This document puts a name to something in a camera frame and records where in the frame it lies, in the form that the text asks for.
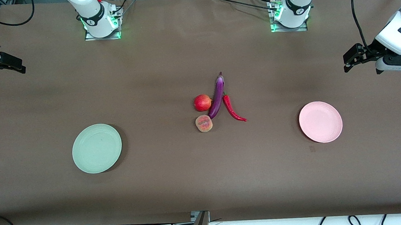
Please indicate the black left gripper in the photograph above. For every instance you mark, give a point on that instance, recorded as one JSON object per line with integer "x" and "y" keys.
{"x": 372, "y": 51}

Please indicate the red pomegranate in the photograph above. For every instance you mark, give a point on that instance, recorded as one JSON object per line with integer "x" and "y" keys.
{"x": 202, "y": 102}

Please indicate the peach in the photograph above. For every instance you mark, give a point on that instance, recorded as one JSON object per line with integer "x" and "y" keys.
{"x": 204, "y": 123}

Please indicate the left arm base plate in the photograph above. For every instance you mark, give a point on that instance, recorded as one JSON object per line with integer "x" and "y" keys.
{"x": 286, "y": 30}

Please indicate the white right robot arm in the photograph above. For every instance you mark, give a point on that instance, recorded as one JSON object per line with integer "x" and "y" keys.
{"x": 91, "y": 10}

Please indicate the red chili pepper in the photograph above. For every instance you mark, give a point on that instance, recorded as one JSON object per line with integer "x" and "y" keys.
{"x": 231, "y": 110}

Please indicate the pink round plate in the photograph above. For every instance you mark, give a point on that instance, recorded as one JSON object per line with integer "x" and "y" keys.
{"x": 320, "y": 122}

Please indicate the table cover cloth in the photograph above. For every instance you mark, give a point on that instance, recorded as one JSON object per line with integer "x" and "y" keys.
{"x": 191, "y": 180}

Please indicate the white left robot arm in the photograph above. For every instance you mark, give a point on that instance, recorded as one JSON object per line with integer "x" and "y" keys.
{"x": 296, "y": 0}

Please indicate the long purple eggplant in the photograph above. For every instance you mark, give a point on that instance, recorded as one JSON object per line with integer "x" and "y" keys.
{"x": 217, "y": 97}

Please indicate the pale green round plate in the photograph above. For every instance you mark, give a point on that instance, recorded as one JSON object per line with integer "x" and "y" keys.
{"x": 97, "y": 148}

